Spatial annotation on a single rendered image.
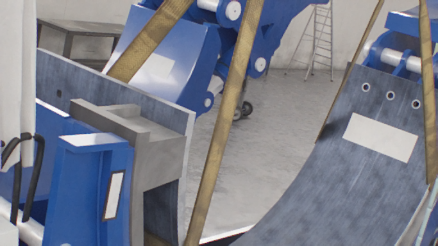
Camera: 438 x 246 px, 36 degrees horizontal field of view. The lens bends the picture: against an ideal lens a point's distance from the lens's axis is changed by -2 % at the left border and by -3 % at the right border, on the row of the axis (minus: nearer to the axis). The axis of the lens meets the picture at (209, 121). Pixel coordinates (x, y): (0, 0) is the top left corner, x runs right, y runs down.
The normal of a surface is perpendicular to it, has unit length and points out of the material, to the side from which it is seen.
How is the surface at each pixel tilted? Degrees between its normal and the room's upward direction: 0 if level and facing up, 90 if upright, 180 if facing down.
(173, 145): 90
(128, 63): 103
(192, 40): 81
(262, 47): 90
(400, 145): 75
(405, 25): 87
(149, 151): 90
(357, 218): 45
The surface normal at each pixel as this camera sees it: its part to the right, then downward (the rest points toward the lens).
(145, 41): 0.45, 0.53
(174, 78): -0.51, -0.33
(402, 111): -0.60, -0.09
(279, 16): 0.74, 0.31
